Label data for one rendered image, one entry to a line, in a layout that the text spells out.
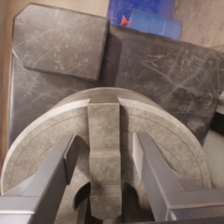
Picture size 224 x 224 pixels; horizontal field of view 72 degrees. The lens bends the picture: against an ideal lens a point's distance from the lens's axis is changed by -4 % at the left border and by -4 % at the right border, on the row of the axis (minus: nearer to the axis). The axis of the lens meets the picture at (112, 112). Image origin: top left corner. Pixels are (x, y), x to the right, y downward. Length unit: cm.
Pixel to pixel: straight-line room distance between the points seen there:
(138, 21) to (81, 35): 277
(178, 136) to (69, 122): 11
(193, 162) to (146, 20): 297
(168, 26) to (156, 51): 282
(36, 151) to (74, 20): 22
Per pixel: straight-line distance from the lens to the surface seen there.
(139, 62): 36
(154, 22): 313
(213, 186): 64
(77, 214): 21
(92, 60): 30
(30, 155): 19
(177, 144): 18
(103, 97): 16
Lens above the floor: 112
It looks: 5 degrees down
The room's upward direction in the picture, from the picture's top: 79 degrees counter-clockwise
